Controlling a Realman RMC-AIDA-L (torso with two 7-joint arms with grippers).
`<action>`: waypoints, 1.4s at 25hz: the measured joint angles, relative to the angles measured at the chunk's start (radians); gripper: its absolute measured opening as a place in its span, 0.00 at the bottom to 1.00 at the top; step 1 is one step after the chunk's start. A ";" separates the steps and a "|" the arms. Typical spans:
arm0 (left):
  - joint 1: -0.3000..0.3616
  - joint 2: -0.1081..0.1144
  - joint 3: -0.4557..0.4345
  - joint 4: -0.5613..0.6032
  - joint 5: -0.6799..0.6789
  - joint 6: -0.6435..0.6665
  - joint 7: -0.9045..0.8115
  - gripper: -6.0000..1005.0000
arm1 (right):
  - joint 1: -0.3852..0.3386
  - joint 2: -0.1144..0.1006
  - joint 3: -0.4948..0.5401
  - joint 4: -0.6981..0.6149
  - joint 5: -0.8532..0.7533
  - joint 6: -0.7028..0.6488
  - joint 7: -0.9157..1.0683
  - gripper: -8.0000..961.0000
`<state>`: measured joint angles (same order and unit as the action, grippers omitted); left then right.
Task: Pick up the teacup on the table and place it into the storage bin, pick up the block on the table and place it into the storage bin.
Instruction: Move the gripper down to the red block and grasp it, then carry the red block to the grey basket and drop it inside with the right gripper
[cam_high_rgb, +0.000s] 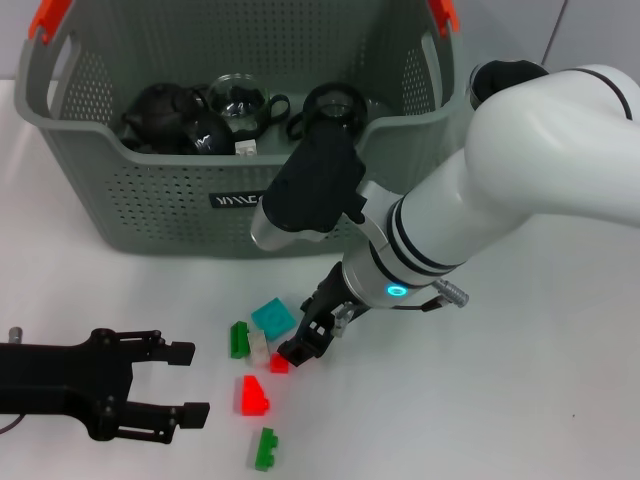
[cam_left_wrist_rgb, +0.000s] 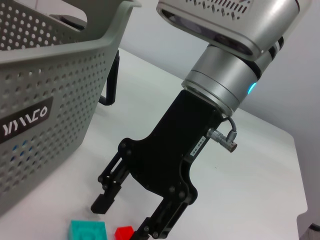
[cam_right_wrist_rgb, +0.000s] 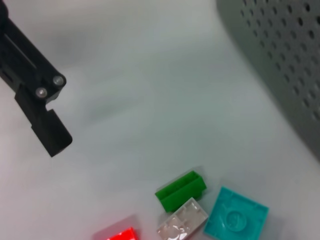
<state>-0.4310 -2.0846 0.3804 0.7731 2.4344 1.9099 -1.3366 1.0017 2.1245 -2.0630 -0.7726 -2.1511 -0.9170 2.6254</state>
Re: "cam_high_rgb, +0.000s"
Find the metal plug on gripper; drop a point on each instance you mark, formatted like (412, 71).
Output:
(16, 335)
(344, 317)

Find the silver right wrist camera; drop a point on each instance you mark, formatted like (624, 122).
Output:
(310, 180)

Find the grey perforated storage basket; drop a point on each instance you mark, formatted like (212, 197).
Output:
(175, 210)

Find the green stepped toy brick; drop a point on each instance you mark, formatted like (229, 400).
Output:
(264, 450)

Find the metal plug on left gripper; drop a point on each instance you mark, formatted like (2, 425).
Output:
(16, 335)

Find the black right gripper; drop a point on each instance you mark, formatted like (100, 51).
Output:
(330, 300)

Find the small red toy brick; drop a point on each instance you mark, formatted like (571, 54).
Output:
(279, 365)

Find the large clear toy brick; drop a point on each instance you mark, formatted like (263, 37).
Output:
(246, 148)

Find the small clear toy brick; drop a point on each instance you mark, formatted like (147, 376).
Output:
(258, 348)

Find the metal connector on right arm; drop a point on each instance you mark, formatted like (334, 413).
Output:
(450, 291)

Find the teal square toy plate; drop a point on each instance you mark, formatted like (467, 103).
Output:
(272, 319)

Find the glass teacup with black base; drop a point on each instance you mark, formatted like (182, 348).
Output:
(235, 100)
(210, 137)
(350, 100)

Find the dark clay teapot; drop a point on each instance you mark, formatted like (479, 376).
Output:
(155, 112)

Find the bright orange-red toy brick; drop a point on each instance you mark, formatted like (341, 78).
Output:
(254, 397)

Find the metal plug on right gripper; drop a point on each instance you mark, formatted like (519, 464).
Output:
(344, 317)

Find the dark green toy brick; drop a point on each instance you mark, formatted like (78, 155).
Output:
(239, 340)

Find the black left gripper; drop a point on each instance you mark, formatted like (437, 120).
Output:
(60, 380)

